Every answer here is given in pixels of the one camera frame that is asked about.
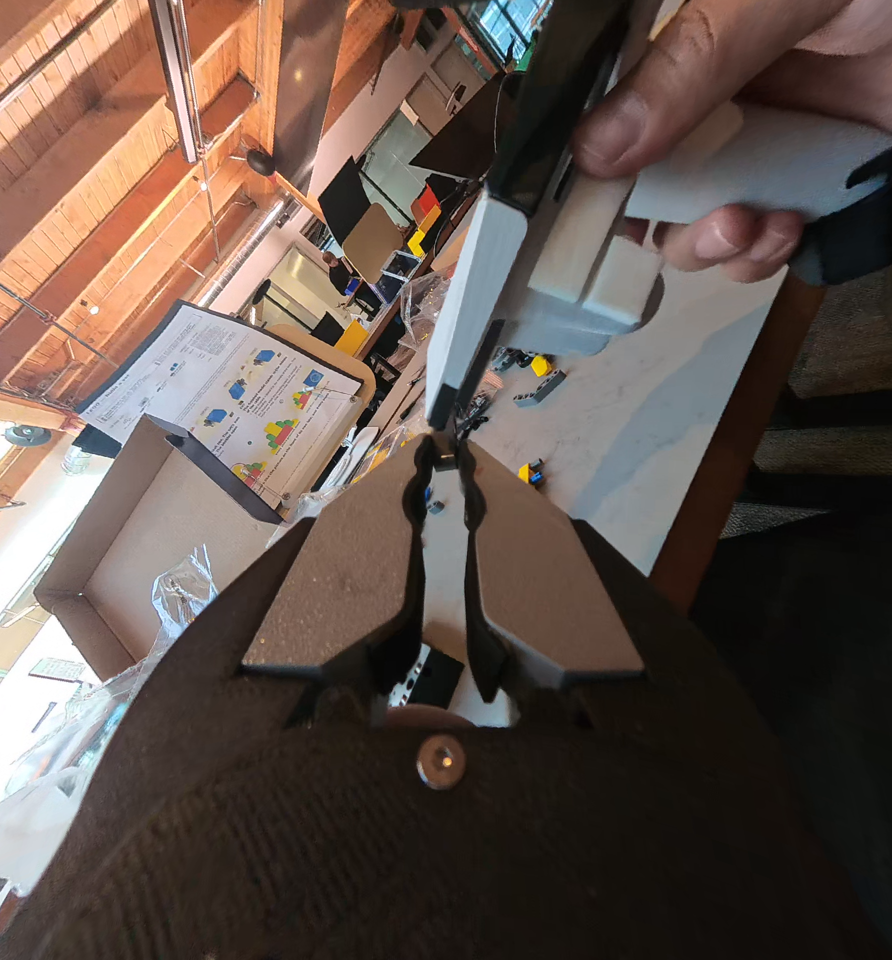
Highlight ceiling track light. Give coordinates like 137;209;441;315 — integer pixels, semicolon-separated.
148;0;209;166

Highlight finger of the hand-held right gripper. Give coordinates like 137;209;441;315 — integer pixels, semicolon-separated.
423;189;531;431
459;317;509;411

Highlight printed instruction sheet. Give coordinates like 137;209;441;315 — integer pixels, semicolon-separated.
78;300;365;526

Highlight grey L-shaped beam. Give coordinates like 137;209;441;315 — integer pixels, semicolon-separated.
513;370;568;409

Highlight cluster of scattered black pins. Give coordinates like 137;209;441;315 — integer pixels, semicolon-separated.
457;378;504;435

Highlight grey desk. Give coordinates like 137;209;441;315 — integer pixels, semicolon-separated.
356;180;828;729

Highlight crumpled clear plastic bag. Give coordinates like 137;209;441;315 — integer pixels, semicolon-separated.
0;543;226;897

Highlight open cardboard box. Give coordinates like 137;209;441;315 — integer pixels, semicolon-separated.
33;412;305;684

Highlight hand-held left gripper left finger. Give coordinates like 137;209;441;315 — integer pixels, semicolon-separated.
240;437;429;695

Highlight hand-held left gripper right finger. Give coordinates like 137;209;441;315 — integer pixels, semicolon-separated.
455;441;647;706

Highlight black hanging panel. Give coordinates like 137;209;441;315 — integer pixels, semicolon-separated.
272;0;372;198
317;156;378;249
408;88;524;183

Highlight person's right hand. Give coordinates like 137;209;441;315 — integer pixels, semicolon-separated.
572;0;892;285

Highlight coloured storage blocks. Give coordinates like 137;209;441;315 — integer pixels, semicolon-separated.
407;183;443;256

